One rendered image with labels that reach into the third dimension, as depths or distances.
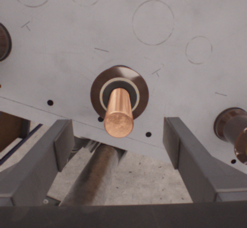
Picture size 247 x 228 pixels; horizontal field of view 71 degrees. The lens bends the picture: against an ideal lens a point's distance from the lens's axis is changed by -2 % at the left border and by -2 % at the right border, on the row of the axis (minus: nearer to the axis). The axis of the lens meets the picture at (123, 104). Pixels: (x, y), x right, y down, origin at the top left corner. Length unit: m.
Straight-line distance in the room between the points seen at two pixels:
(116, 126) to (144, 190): 2.24
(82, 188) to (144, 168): 1.74
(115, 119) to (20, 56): 0.29
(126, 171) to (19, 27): 1.97
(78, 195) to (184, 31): 0.42
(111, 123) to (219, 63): 0.30
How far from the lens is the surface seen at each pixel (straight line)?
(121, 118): 0.17
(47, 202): 2.65
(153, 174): 2.26
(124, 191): 2.39
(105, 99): 0.27
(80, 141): 0.55
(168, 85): 0.38
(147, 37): 0.37
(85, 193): 0.47
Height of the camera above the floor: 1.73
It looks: 73 degrees down
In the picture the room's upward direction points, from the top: 178 degrees clockwise
